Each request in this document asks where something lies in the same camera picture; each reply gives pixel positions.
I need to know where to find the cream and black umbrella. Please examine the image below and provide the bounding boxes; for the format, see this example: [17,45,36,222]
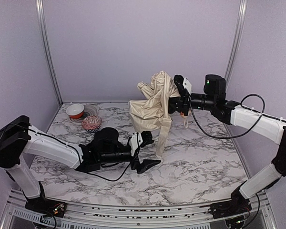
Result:
[128,71,180,159]

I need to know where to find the red patterned bowl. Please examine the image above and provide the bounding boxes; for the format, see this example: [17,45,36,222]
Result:
[82,115,102,133]

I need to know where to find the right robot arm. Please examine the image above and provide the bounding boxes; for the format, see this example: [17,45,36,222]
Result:
[169,74,286,219]

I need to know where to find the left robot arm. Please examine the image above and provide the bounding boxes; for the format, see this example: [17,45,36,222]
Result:
[0,115,160,218]

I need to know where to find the orange bowl white inside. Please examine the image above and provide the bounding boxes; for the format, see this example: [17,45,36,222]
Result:
[66,104,85,119]

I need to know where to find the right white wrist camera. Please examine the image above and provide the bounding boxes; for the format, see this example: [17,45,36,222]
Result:
[174,75,192,96]

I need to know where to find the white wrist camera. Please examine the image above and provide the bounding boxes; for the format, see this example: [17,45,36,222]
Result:
[127,131,154,156]
[174,75,192,96]

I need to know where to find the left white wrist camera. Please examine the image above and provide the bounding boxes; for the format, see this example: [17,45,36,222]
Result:
[127,131,154,156]

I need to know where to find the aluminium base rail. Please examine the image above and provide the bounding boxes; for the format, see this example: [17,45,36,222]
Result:
[0,189,277,229]

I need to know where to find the right aluminium frame post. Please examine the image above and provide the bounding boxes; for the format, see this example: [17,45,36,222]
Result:
[225,0,247,83]

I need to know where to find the aluminium frame post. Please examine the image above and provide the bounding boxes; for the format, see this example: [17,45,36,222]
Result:
[225,0,247,83]
[36,0,63,107]

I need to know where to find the left aluminium frame post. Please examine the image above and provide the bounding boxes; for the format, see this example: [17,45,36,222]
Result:
[36,0,63,107]

